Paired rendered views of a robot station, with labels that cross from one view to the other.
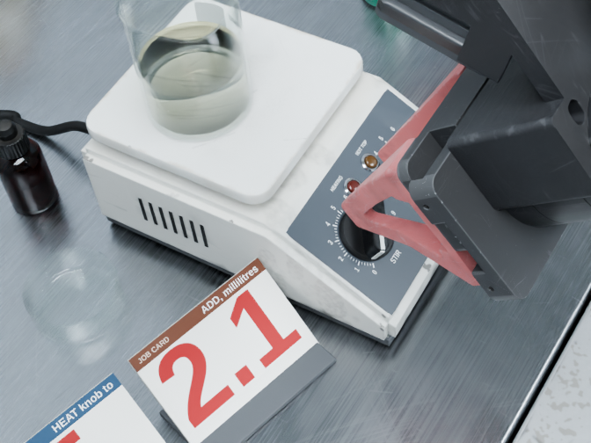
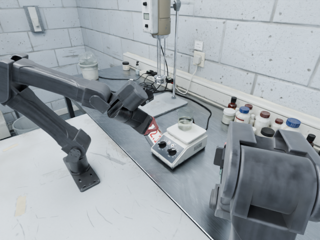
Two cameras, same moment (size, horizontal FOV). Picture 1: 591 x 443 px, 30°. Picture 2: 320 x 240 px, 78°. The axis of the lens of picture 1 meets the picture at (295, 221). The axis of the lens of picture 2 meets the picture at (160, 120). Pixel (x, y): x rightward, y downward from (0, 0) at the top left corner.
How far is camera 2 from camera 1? 0.79 m
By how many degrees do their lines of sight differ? 73
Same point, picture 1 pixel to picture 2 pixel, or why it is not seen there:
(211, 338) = (157, 134)
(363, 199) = not seen: hidden behind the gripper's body
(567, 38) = not seen: hidden behind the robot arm
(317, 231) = (163, 138)
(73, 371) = (163, 129)
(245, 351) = (155, 138)
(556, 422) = (131, 164)
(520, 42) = not seen: hidden behind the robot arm
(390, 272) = (157, 147)
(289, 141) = (174, 132)
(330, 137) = (176, 140)
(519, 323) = (147, 165)
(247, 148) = (174, 129)
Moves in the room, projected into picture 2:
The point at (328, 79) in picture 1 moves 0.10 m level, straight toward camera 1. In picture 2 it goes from (184, 138) to (158, 133)
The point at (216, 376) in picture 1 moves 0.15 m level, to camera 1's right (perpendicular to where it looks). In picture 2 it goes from (154, 135) to (144, 158)
